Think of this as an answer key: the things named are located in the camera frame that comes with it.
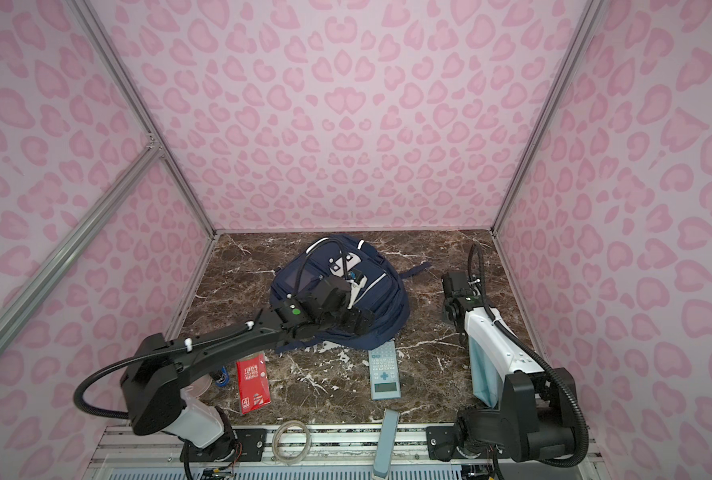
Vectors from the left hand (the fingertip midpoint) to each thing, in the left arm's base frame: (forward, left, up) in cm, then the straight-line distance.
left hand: (365, 304), depth 80 cm
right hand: (0, -30, -8) cm, 31 cm away
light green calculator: (-13, -5, -15) cm, 21 cm away
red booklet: (-15, +32, -16) cm, 39 cm away
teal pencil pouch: (-17, -31, -11) cm, 37 cm away
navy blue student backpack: (+8, -6, -7) cm, 12 cm away
